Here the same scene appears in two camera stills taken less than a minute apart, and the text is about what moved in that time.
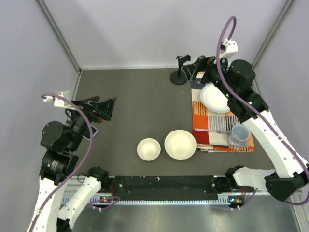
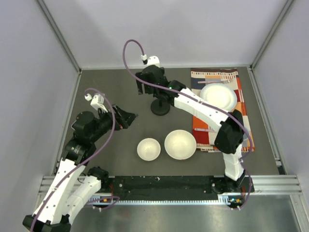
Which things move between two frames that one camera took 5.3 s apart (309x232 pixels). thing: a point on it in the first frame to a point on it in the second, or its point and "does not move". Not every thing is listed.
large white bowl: x=180 y=144 does not move
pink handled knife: x=212 y=130 does not move
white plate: x=214 y=98 does not move
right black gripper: x=210 y=64 to x=140 y=86
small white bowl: x=148 y=149 does not move
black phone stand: x=179 y=77 to x=161 y=106
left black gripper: x=104 y=108 to x=127 y=118
